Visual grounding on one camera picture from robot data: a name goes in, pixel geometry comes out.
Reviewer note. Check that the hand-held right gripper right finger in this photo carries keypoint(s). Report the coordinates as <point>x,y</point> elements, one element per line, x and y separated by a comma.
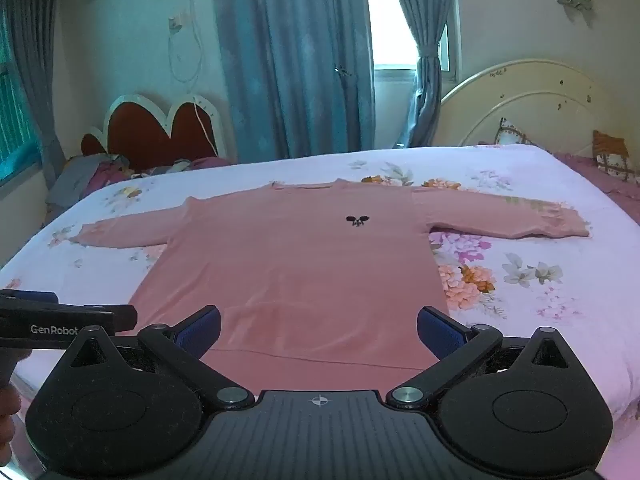
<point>440,334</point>

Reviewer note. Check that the green-tinted window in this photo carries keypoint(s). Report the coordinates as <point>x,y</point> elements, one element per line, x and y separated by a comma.
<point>15,110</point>

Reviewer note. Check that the tied blue curtain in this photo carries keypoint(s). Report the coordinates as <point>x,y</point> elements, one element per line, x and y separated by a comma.
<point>425,50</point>

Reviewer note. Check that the pile of clothes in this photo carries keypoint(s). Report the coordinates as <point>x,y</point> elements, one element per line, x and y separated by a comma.
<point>95,175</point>

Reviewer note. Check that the bright window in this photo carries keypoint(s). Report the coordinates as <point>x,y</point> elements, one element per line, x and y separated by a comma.
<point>392,15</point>

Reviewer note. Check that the small patterned pillow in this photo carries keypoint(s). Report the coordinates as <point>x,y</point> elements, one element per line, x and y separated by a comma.
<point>515,132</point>

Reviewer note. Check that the person's left hand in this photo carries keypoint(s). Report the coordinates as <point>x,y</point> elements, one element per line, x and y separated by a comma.
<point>7,415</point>

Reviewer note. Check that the purple blanket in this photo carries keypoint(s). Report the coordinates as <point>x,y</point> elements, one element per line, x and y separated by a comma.
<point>600,180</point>

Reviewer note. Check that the red heart-shaped headboard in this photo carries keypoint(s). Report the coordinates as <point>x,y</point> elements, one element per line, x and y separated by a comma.
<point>145,130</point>

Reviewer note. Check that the wide blue curtain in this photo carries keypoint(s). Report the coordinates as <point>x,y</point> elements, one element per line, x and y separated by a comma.
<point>295,60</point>

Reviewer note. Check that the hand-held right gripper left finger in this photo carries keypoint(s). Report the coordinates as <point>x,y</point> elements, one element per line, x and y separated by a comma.
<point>200,334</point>

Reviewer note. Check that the magenta pillow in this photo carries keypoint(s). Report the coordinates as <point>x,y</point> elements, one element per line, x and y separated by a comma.
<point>210,162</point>

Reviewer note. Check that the orange patterned pillow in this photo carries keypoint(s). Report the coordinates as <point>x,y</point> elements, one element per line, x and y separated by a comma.
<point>615,155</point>

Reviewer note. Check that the grey-blue curtain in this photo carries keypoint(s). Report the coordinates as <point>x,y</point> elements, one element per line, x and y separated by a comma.
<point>35,85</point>

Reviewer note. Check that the wall socket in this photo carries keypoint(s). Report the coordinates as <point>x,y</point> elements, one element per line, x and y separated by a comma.
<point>175,21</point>

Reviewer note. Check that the cream round headboard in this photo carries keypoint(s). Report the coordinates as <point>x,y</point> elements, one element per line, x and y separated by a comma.
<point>540,105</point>

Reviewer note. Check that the floral bed sheet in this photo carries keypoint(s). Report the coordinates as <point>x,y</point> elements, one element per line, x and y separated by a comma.
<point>525,270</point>

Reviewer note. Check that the pink long-sleeve shirt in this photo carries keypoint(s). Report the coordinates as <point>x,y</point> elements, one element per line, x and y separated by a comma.
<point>300,270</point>

